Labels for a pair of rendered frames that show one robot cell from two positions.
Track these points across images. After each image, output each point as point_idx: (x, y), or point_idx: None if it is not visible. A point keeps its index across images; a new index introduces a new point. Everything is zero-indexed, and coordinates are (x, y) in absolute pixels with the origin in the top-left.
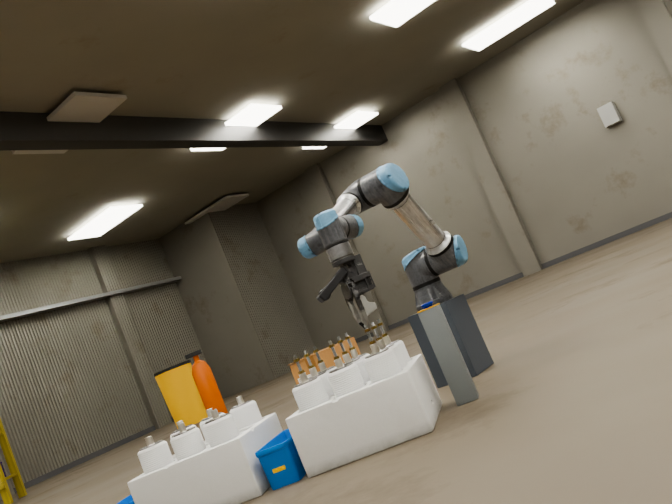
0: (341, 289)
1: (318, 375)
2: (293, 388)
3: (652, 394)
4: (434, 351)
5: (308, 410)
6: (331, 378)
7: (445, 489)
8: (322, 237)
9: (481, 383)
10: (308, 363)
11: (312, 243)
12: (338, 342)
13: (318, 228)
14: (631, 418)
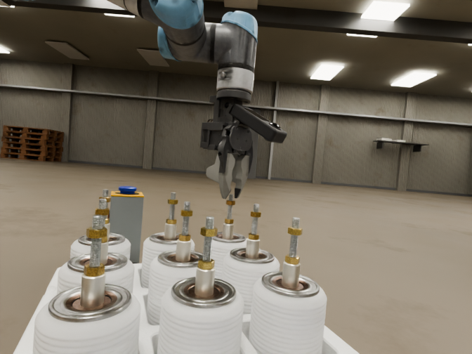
0: (232, 130)
1: (223, 282)
2: (317, 296)
3: (283, 256)
4: (139, 252)
5: (329, 329)
6: (279, 269)
7: (385, 295)
8: (254, 53)
9: (3, 327)
10: (209, 253)
11: (203, 15)
12: (192, 213)
13: (256, 38)
14: (312, 260)
